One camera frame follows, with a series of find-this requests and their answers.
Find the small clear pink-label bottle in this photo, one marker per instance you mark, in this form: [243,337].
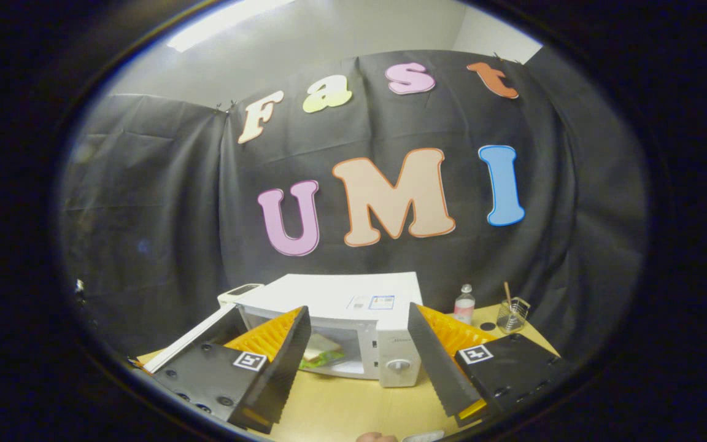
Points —
[464,310]

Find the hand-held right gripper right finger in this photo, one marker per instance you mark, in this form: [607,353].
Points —
[433,362]

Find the white toaster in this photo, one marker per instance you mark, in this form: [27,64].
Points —
[237,293]

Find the black backdrop cloth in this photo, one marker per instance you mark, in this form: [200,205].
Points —
[175,184]

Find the wooden stick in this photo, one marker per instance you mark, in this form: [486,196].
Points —
[507,294]

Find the clear glass holder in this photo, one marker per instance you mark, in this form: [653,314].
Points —
[513,319]

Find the toast lettuce sandwich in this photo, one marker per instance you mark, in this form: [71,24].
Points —
[323,353]

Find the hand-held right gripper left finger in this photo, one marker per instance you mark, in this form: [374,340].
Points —
[286,362]

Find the white microwave oven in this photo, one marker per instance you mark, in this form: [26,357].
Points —
[329,291]

